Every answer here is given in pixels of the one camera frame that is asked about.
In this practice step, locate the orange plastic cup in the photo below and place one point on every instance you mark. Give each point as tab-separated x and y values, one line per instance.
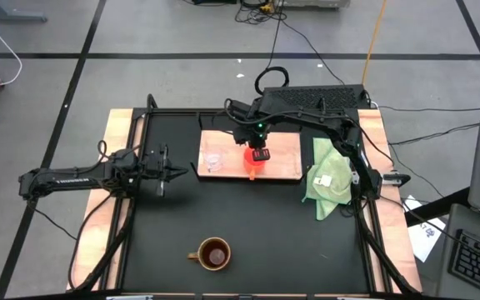
250	167

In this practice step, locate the small clear plastic cup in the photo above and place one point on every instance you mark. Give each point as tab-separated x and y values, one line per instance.
213	160

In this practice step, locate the black metal table frame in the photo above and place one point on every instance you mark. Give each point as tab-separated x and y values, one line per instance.
173	111

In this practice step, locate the black work mat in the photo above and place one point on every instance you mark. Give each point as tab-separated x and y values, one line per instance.
173	250

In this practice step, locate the wooden cutting board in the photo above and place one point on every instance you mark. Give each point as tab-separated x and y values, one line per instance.
283	158

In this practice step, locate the white paper sheet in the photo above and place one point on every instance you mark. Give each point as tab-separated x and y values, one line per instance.
425	239

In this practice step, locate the black perforated computer case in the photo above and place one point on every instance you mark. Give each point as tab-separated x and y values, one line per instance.
327	93

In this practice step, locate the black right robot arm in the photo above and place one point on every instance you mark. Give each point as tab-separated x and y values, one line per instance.
365	171

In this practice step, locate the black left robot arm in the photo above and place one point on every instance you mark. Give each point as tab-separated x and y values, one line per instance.
65	181

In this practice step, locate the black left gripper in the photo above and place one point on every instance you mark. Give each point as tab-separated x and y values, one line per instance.
154	168

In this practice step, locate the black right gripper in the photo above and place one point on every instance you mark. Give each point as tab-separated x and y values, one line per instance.
250	135

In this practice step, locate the light green cloth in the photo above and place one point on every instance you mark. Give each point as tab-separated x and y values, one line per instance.
327	198

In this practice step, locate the black flat crossbar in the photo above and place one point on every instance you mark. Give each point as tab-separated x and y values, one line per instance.
436	210

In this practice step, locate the brown green ceramic mug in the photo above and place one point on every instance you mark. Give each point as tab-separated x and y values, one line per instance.
215	255

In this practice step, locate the black keyboard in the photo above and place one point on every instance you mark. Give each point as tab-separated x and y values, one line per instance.
479	262

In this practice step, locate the grey metal table leg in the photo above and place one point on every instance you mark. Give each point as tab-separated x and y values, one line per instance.
11	18

